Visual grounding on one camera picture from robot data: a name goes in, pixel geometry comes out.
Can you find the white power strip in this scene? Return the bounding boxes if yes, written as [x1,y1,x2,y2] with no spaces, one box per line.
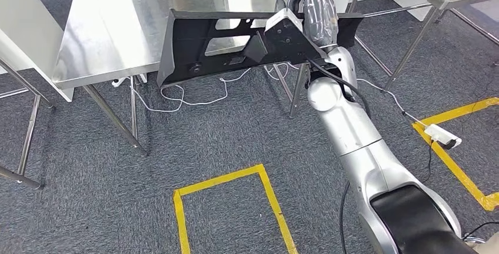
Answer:
[424,123,463,150]

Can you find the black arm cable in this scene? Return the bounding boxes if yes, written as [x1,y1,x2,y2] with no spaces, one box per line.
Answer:
[305,58,371,254]

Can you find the black plastic panel with cutouts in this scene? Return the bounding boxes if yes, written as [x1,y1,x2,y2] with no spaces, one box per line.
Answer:
[157,8,365,89]

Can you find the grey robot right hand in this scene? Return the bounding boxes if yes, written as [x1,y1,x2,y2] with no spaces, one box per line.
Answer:
[274,0,339,48]

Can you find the yellow floor tape square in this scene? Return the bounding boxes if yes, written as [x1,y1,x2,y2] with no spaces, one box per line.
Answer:
[412,97,499,212]
[172,163,300,254]

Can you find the black power cable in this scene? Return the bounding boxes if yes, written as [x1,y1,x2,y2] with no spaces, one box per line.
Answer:
[423,139,437,183]

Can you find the white floor cable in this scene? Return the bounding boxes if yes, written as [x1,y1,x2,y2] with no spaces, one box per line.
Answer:
[112,62,430,128]

